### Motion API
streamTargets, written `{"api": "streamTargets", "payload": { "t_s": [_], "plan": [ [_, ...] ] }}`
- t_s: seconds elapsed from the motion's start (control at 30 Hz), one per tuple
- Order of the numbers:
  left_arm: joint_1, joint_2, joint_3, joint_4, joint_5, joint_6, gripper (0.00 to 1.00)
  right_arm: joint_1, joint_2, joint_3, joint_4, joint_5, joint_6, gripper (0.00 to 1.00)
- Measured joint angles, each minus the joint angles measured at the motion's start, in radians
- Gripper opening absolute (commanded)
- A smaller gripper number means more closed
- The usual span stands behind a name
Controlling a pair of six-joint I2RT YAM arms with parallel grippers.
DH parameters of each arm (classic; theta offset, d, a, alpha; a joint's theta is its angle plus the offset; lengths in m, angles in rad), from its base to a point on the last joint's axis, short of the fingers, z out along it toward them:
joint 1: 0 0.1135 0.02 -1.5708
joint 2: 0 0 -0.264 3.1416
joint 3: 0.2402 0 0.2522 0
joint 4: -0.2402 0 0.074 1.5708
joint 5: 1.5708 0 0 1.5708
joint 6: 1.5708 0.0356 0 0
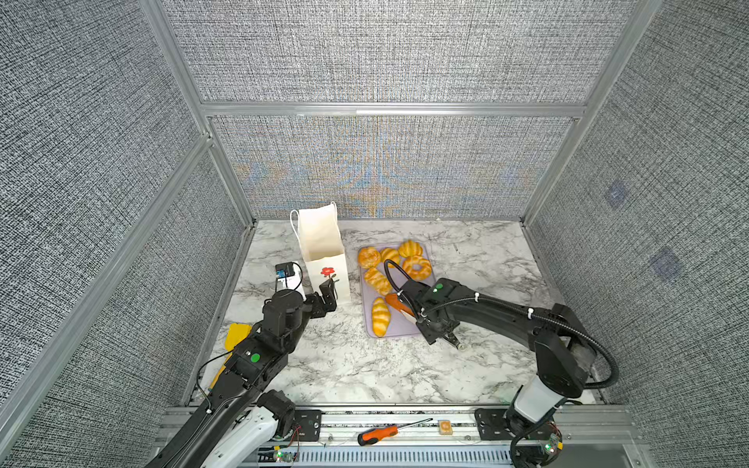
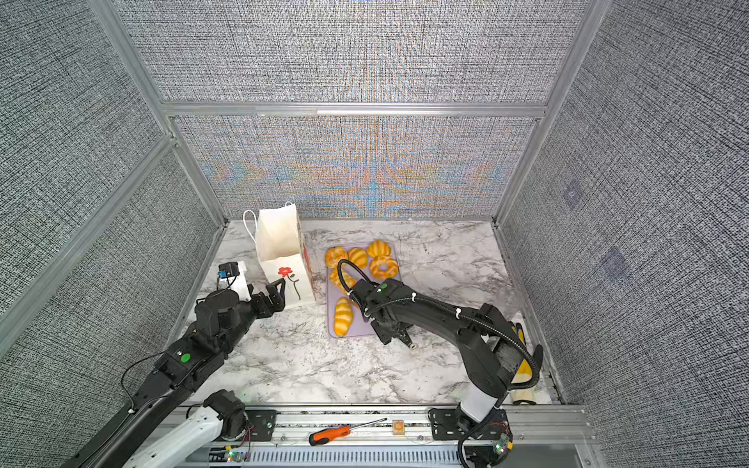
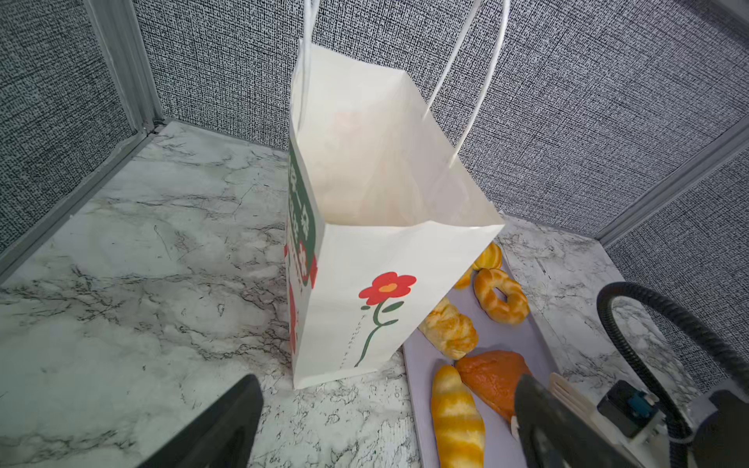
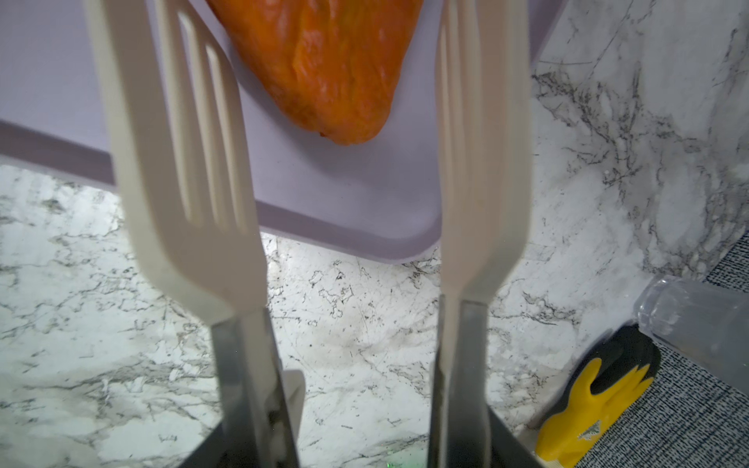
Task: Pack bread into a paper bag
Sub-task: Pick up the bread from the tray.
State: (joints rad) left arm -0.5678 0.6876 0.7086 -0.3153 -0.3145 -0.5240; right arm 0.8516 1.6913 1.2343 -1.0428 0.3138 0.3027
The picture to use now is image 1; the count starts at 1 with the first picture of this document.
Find white floral paper bag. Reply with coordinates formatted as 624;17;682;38
289;202;351;303

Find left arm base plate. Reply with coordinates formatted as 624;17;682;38
283;409;323;444

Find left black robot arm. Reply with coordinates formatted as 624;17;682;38
147;279;337;467

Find lilac plastic tray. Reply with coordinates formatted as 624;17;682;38
357;239;435;339

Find twisted braided bread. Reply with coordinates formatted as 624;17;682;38
364;267;393;296

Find white food tongs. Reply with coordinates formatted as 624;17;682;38
443;333;467;351

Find yellow toy shovel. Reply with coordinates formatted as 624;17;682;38
209;323;252;390

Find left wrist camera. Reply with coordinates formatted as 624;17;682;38
275;261;306;300

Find small striped bun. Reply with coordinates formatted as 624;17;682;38
380;248;402;265

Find orange triangular pastry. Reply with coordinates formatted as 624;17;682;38
384;294;415;322

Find small orange block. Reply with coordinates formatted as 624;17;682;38
438;420;454;436

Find striped oval bread left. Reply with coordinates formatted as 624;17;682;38
371;298;391;337

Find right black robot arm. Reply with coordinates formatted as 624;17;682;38
384;261;620;437

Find striped round bun top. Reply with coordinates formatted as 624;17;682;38
398;240;423;259

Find ring doughnut bread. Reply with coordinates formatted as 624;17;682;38
402;255;432;281

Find orange handled screwdriver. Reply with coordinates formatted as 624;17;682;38
357;418;431;447

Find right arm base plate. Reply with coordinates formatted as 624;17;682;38
474;407;532;441

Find aluminium front rail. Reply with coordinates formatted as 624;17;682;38
145;402;657;468

